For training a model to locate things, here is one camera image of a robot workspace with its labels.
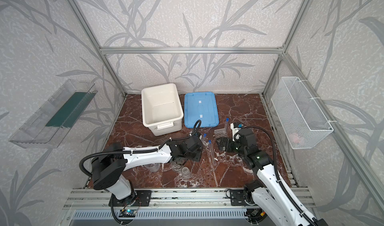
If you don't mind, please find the clear acrylic test tube rack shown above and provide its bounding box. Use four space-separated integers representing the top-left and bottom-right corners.
214 128 228 139

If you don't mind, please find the white plastic storage bin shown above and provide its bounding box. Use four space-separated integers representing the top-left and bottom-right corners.
141 83 184 137

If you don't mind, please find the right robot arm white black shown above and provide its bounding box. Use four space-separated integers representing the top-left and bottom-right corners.
217 123 327 226

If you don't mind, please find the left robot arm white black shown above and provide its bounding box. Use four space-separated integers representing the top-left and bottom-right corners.
79 120 203 201

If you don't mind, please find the clear glass flask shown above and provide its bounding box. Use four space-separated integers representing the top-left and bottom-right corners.
171 162 184 172

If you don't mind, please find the small clear glass beaker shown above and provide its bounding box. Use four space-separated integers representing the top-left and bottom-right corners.
181 167 191 179

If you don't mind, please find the blue plastic bin lid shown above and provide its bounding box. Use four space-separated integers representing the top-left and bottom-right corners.
184 92 219 129

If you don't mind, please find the clear plastic measuring cup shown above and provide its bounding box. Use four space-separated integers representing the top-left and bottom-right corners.
144 163 162 173

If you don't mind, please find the pink object in basket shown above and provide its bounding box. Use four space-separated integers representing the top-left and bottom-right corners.
289 133 304 145

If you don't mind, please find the green circuit board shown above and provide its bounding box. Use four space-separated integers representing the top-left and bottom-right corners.
119 209 138 218

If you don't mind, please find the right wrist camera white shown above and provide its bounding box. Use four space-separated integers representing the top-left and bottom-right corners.
230 122 243 142

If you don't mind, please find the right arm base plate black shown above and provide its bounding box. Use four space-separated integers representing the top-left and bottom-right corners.
228 189 256 206

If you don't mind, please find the white wire mesh basket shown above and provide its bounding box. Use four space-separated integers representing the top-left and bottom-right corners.
272 76 334 150

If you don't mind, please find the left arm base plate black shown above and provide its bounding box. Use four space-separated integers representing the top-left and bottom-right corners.
109 190 152 207

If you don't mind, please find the right circuit board with wires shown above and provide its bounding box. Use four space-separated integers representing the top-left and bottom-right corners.
245 209 267 221

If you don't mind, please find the clear wall shelf green mat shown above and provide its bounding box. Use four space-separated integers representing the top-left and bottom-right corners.
9 79 98 149

